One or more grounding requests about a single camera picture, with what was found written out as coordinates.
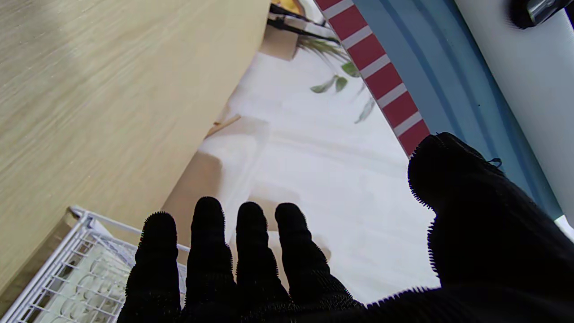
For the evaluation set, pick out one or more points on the cream keyboard with round keys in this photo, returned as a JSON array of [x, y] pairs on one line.
[[98, 278]]

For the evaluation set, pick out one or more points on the yellow object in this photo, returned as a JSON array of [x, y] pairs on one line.
[[289, 5]]

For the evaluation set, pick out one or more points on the green plant in beige pot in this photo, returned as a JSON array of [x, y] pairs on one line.
[[343, 80]]

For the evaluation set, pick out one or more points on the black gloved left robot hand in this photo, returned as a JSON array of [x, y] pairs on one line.
[[533, 11]]

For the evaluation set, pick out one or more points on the blue striped mouse pad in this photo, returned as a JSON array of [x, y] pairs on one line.
[[448, 76]]

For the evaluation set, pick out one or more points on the black tripod stand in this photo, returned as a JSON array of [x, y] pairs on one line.
[[296, 24]]

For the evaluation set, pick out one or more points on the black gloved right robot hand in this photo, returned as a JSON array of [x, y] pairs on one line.
[[493, 251]]

